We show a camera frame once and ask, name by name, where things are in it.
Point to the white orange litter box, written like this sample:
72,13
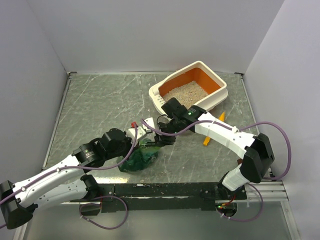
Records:
195,84

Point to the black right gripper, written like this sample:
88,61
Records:
163,140

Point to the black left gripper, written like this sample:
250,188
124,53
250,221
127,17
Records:
128,139

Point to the green litter bag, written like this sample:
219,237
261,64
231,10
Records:
141,158

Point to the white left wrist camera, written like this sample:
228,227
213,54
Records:
136,132

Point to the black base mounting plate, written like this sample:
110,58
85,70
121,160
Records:
165,196

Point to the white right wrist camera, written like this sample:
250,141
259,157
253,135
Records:
149,124

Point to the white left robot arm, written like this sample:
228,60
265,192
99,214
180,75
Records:
67,180

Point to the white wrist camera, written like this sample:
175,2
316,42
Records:
149,124
136,132

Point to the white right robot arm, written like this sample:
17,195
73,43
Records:
255,151

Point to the brown wooden block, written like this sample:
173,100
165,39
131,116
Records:
239,162

